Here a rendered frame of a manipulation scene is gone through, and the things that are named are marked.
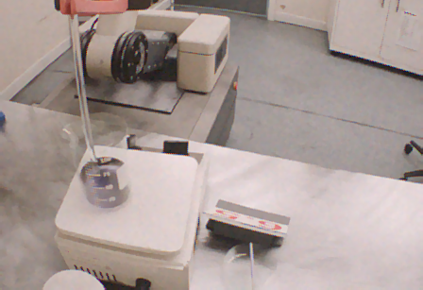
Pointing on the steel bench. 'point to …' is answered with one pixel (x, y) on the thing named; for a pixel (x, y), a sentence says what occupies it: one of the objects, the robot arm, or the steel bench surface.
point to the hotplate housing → (179, 269)
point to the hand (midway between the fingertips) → (71, 0)
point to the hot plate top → (139, 207)
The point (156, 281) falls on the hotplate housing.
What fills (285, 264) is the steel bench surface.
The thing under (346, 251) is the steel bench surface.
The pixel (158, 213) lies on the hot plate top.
